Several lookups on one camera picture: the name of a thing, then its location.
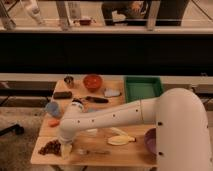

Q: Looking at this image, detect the blue cup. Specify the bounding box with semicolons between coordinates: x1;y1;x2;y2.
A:
45;102;61;118

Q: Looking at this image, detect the seated person in background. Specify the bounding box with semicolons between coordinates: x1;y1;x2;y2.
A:
101;0;148;26

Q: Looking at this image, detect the small metal cup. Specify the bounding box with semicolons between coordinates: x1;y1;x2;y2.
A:
64;76;74;87

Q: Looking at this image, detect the orange red bowl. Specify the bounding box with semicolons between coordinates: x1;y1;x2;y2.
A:
83;74;103;92

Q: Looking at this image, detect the silver fork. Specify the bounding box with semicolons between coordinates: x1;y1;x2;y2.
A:
77;149;110;155

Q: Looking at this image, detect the red bowl in background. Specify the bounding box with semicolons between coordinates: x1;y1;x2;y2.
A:
79;19;92;26

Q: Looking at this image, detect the orange carrot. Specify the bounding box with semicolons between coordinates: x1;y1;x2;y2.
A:
48;119;60;127

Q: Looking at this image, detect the black handled knife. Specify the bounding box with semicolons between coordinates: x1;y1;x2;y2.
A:
85;96;109;103

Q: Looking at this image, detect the purple bowl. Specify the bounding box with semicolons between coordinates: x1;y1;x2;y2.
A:
144;128;156;154

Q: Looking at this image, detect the green plastic tray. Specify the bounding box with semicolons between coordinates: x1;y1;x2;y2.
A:
124;76;164;102

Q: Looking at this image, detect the yellow banana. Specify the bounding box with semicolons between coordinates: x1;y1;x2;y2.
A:
107;135;136;146

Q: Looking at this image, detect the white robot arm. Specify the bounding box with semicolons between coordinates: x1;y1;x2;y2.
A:
58;88;213;171

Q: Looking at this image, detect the white plastic cup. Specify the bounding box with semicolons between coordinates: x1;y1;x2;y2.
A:
85;129;98;137

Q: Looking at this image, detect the dark grape bunch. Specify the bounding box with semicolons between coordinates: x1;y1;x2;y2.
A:
38;140;61;156

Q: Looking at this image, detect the black rectangular block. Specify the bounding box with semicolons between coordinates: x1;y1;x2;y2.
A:
53;92;72;99

